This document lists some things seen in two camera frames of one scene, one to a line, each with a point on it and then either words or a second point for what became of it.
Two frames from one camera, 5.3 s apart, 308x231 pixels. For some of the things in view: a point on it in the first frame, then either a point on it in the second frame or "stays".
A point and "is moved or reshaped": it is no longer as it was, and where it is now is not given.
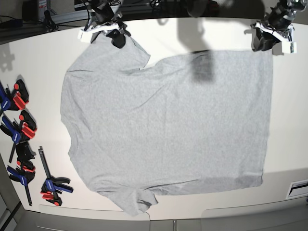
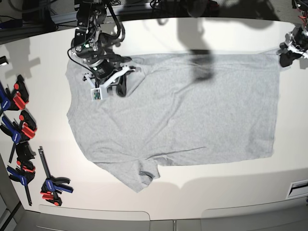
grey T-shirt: (195, 122) is moved or reshaped
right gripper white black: (284, 32) to (297, 41)
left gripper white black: (118, 35) to (106, 75)
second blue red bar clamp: (19, 132) stays
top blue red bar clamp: (15, 100) stays
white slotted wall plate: (297, 189) stays
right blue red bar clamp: (53, 186) stays
